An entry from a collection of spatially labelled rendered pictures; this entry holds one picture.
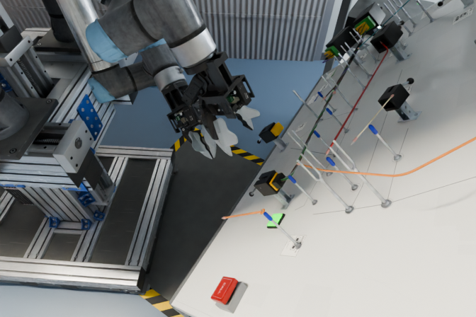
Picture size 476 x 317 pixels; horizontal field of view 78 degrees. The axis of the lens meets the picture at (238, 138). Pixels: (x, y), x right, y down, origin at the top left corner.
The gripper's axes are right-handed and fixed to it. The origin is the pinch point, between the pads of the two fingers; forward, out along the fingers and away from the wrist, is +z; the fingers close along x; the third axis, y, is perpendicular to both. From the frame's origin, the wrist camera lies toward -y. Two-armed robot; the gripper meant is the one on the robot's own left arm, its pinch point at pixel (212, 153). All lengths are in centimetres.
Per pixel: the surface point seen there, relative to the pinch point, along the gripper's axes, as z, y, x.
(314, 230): 22.5, 19.2, 17.3
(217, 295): 25.5, 22.4, -5.4
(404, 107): 10.1, 10.1, 44.4
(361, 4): -30, -76, 75
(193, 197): 19, -109, -60
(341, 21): -25, -63, 60
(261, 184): 12.0, 7.3, 9.6
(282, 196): 17.7, 2.9, 12.1
